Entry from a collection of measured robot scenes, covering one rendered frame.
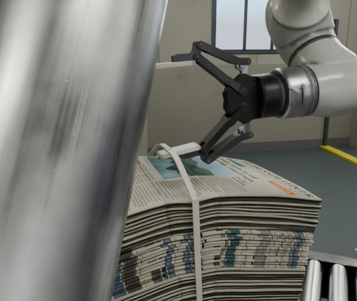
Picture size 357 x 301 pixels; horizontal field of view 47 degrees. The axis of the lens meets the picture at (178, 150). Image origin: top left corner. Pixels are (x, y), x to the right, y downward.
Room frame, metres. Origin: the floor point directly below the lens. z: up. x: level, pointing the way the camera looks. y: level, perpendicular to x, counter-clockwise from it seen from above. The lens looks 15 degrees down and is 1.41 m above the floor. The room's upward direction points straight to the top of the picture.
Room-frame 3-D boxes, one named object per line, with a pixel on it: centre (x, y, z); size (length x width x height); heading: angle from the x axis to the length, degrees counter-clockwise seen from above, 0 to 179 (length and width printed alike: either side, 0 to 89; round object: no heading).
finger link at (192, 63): (0.66, 0.01, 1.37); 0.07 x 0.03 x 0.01; 107
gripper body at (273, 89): (0.70, -0.12, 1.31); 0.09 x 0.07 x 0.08; 107
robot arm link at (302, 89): (0.72, -0.19, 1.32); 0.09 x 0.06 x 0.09; 16
